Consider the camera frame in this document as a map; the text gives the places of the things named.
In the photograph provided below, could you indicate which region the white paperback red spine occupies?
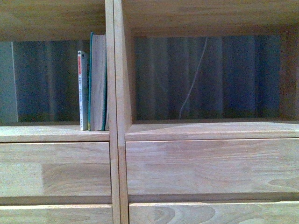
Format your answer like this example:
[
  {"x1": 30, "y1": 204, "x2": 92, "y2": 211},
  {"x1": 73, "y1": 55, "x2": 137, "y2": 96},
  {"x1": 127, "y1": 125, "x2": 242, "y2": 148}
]
[{"x1": 78, "y1": 50, "x2": 88, "y2": 131}]

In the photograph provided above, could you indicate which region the teal hardcover comic book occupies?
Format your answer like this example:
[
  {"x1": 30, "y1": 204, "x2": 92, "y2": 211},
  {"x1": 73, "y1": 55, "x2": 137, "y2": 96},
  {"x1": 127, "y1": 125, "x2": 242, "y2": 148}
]
[{"x1": 88, "y1": 32, "x2": 107, "y2": 131}]

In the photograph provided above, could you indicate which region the dark blue curtain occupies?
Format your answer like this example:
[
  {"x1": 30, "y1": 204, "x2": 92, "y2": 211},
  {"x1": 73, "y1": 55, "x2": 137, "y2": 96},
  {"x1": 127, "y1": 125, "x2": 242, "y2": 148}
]
[{"x1": 13, "y1": 35, "x2": 281, "y2": 122}]

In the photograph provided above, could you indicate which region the wooden bookshelf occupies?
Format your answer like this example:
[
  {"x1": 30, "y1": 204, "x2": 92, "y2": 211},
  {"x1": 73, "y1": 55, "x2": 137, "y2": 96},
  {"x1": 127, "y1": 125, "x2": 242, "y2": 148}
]
[{"x1": 0, "y1": 0, "x2": 299, "y2": 224}]

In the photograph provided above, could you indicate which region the thin white hanging cable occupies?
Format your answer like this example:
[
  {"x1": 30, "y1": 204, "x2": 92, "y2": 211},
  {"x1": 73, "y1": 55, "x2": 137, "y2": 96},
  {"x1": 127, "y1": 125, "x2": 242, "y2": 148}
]
[{"x1": 178, "y1": 36, "x2": 208, "y2": 119}]

